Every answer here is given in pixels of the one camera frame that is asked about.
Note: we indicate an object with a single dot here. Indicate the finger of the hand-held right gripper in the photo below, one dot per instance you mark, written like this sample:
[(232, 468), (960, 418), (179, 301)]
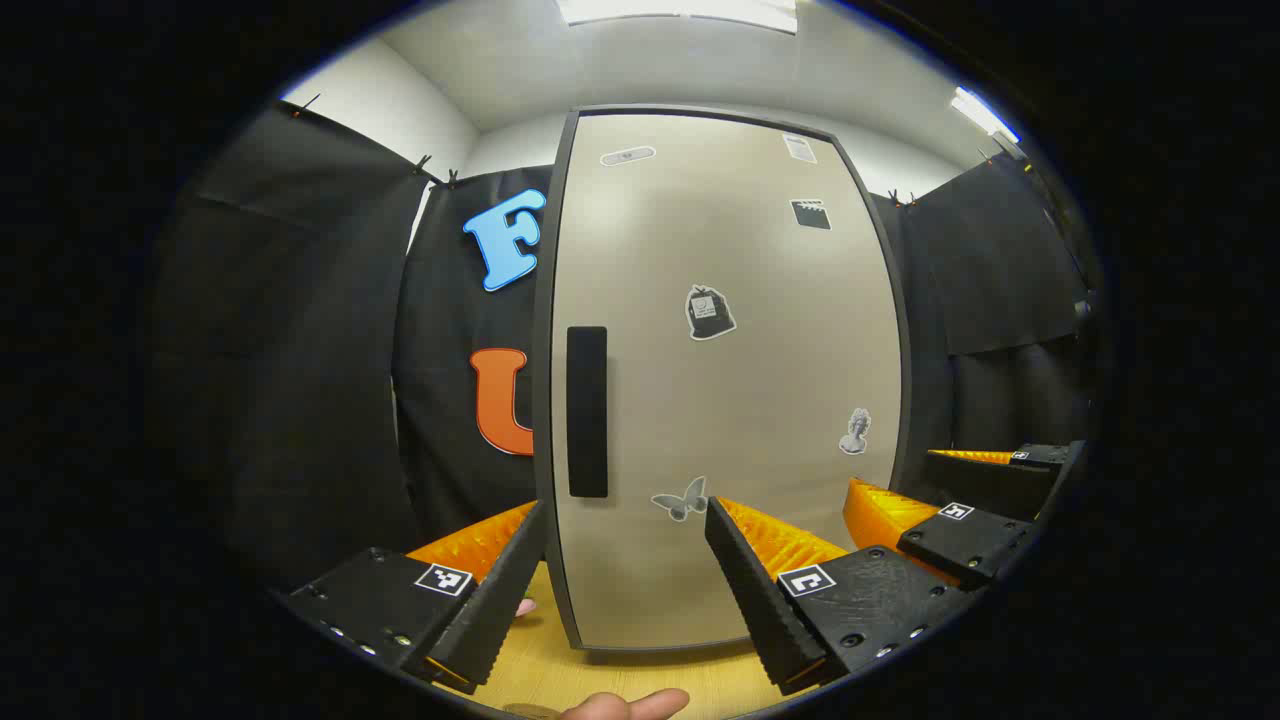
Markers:
[(965, 545), (1040, 457)]

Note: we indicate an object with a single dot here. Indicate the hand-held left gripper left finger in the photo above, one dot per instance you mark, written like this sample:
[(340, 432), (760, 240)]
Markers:
[(505, 590)]

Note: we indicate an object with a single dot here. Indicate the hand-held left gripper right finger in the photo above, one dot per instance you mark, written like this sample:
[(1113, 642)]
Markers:
[(750, 590)]

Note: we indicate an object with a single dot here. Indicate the dark grey cabinet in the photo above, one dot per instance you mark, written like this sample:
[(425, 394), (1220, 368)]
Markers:
[(542, 400)]

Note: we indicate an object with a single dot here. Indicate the pink soft toy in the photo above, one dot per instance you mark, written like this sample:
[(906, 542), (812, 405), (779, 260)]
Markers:
[(526, 607)]

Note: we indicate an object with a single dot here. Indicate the ceiling light panel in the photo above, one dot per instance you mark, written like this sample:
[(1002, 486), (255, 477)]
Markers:
[(983, 113), (680, 12)]

